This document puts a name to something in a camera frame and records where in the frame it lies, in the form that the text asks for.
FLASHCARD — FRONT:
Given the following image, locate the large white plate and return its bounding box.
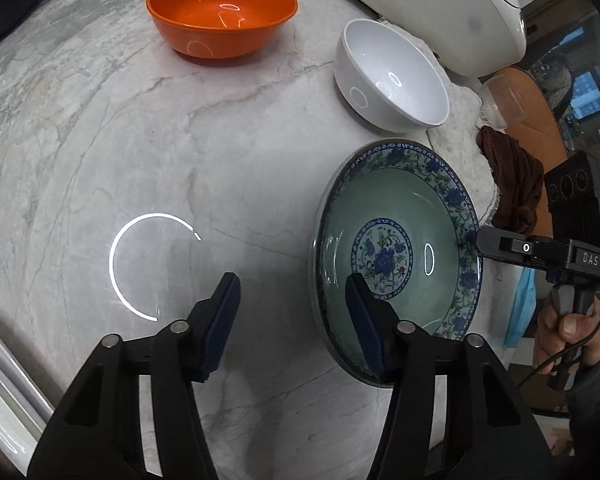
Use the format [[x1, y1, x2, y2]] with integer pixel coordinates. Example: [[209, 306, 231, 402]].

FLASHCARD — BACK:
[[0, 316, 56, 463]]

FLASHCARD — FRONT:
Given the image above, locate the clear drinking glass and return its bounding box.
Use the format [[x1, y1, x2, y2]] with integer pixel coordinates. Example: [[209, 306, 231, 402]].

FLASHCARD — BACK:
[[476, 74, 526, 128]]

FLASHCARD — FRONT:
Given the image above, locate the blue face mask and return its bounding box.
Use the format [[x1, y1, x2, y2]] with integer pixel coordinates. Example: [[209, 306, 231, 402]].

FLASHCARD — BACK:
[[504, 266, 537, 348]]

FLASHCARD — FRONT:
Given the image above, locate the white bowl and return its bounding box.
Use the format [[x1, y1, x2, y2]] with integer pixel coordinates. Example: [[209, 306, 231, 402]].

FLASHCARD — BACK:
[[334, 19, 451, 128]]

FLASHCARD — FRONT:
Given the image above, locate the white dish cloth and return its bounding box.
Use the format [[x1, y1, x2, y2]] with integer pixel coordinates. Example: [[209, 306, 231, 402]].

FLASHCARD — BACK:
[[380, 15, 503, 226]]

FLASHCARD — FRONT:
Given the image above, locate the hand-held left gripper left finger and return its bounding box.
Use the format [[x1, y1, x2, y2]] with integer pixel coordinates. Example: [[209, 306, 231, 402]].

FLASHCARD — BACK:
[[27, 271, 243, 480]]

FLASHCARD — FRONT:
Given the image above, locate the brown cloth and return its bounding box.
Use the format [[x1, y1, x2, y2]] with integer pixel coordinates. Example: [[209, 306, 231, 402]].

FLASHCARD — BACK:
[[476, 125, 551, 235]]

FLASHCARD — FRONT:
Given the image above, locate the person's right hand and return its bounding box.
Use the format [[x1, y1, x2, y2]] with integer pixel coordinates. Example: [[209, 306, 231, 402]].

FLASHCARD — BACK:
[[532, 290, 600, 376]]

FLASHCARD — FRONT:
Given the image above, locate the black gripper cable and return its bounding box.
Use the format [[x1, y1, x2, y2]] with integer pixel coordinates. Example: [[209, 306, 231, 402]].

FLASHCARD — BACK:
[[519, 305, 600, 388]]

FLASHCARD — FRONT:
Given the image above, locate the white and purple rice cooker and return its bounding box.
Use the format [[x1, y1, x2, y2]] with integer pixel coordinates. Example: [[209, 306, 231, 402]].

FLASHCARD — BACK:
[[319, 0, 527, 77]]

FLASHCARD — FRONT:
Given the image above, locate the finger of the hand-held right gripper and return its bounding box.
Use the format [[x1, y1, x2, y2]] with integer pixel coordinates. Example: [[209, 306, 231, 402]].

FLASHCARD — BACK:
[[476, 226, 571, 267]]

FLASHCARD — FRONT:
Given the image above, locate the green blue floral bowl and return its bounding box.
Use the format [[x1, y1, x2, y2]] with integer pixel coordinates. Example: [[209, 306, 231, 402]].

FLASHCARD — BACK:
[[312, 138, 482, 387]]

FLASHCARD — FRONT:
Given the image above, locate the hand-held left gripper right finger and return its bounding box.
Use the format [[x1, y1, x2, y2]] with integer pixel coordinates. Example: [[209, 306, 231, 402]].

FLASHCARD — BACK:
[[344, 271, 556, 480]]

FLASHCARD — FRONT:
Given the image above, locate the orange chair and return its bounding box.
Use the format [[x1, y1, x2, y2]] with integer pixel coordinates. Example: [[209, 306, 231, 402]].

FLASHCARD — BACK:
[[495, 66, 571, 176]]

